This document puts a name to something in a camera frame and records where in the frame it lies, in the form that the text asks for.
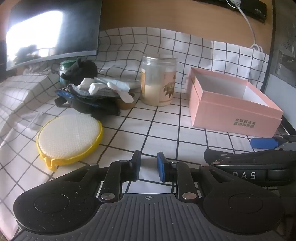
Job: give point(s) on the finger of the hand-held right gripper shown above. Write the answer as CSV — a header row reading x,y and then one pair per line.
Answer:
x,y
231,155
263,142

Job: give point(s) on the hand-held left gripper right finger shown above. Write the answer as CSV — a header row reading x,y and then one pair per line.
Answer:
x,y
161,167

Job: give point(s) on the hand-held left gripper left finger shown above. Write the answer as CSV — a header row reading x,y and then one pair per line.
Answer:
x,y
136,166

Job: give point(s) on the pink cardboard box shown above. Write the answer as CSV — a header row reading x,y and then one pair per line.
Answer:
x,y
215,109

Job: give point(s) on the white spoon-shaped soft piece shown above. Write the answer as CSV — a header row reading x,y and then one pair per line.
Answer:
x,y
123,96

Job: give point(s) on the pale blue soft packet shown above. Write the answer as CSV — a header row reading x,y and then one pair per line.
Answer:
x,y
120,83

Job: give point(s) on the white grid-pattern tablecloth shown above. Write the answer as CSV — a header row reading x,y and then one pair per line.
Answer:
x,y
161,129

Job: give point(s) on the round yellow sponge pad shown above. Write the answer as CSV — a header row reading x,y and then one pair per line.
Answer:
x,y
69,136

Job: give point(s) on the round black pan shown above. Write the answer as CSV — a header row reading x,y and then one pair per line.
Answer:
x,y
92,104

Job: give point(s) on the glass jar with cream contents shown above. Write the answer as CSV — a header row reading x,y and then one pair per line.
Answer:
x,y
158,81

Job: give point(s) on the grey felt cloth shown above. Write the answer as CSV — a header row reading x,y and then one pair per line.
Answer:
x,y
78,89

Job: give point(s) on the dark computer tower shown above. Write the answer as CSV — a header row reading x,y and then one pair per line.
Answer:
x,y
284,34

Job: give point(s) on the black plush toy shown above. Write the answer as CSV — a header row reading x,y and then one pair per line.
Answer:
x,y
85,68

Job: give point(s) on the clear plastic wrapper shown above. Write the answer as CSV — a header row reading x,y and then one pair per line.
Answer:
x,y
33,119

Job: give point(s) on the green-lidded glass jar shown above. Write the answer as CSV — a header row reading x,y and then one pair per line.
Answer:
x,y
64,67

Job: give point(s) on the black power strip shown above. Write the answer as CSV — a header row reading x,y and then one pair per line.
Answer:
x,y
252,10

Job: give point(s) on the black computer monitor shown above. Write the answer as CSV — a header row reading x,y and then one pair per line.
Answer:
x,y
76,27

